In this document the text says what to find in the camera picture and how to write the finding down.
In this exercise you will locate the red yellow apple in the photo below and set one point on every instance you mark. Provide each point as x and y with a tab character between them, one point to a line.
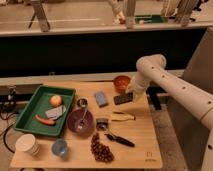
56	100

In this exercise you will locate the black whiteboard eraser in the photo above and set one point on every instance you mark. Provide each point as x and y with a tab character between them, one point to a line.
123	98

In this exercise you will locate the black handled peeler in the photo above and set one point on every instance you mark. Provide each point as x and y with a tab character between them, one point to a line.
120	140

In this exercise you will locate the blue sponge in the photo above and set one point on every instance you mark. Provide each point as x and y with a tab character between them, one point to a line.
101	99

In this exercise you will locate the metal spoon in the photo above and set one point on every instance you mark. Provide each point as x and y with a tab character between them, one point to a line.
81	122

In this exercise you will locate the grey cloth piece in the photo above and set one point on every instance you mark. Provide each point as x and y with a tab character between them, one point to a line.
55	113

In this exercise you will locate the purple bowl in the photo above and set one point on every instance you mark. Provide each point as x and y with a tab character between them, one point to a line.
73	120

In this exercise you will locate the bunch of dark grapes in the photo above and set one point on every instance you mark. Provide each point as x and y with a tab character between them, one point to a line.
101	152

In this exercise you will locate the red bowl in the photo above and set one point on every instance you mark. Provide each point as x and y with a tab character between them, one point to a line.
121	83

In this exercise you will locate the orange carrot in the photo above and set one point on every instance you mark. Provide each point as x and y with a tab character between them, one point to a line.
45	121

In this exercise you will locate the blue glass cup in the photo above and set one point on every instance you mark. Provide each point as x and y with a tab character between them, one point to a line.
60	148

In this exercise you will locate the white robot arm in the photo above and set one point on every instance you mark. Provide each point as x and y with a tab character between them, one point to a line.
197	101

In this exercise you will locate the white paper cup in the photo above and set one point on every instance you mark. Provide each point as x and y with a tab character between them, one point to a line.
28	144

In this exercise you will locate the small metal cup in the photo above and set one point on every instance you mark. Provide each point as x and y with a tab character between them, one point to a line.
82	103

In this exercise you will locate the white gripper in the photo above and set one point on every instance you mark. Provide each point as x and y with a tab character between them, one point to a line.
137	87

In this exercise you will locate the green plastic tray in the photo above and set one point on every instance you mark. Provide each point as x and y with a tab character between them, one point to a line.
39	104

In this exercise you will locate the small dark square container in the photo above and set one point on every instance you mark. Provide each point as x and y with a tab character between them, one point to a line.
101	124

